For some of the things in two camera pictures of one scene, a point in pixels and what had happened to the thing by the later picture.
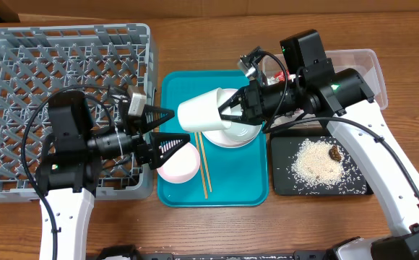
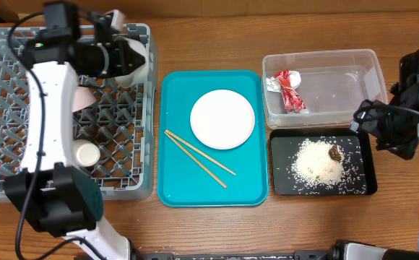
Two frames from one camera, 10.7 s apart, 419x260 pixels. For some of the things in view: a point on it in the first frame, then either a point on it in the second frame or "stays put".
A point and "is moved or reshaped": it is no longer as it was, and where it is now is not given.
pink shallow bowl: x=181 y=167 -> x=82 y=97
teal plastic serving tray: x=226 y=176 stays put
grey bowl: x=238 y=133 -> x=136 y=77
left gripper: x=141 y=137 -> x=121 y=58
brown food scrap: x=334 y=153 stays put
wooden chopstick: x=204 y=184 -> x=196 y=160
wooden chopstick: x=206 y=162 -> x=199 y=152
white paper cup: x=202 y=113 is moved or reshaped
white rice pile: x=313 y=165 stays put
